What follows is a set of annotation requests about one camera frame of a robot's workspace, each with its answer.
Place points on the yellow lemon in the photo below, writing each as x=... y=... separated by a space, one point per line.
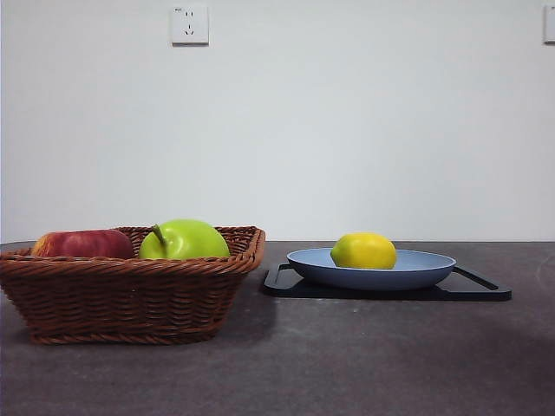
x=364 y=250

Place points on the light blue plate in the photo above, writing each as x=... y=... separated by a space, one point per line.
x=373 y=277

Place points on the brown wicker basket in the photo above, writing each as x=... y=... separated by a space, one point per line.
x=121 y=299

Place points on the green apple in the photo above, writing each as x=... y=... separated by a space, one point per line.
x=191 y=242

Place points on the red apple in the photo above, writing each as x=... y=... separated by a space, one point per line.
x=82 y=244

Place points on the dark rectangular tray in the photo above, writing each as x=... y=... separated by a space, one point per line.
x=468 y=290

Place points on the white wall socket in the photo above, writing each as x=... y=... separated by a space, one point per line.
x=550 y=25
x=189 y=26

